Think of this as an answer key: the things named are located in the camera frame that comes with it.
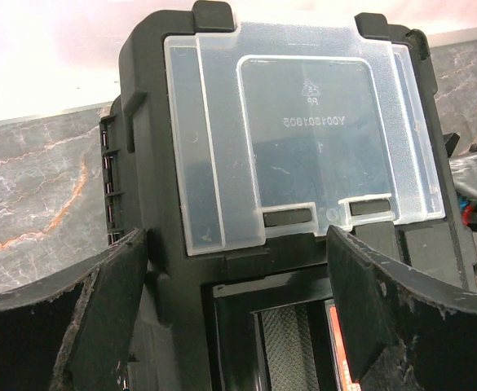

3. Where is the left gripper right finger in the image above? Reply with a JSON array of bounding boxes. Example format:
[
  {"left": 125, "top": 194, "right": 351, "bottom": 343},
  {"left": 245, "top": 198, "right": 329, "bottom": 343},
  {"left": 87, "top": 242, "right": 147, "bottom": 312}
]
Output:
[{"left": 327, "top": 226, "right": 477, "bottom": 390}]

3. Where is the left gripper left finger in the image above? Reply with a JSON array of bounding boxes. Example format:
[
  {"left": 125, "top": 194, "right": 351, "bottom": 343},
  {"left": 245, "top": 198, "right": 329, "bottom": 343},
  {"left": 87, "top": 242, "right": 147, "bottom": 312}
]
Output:
[{"left": 0, "top": 229, "right": 148, "bottom": 390}]

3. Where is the aluminium frame rail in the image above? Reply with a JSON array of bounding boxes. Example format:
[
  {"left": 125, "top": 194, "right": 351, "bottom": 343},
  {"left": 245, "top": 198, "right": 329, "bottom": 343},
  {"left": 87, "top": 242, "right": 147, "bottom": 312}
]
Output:
[{"left": 426, "top": 27, "right": 477, "bottom": 48}]

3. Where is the black plastic toolbox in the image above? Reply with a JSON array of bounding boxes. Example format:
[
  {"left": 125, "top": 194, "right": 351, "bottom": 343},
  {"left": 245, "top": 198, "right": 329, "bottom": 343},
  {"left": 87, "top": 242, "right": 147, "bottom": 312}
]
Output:
[{"left": 100, "top": 1, "right": 477, "bottom": 390}]

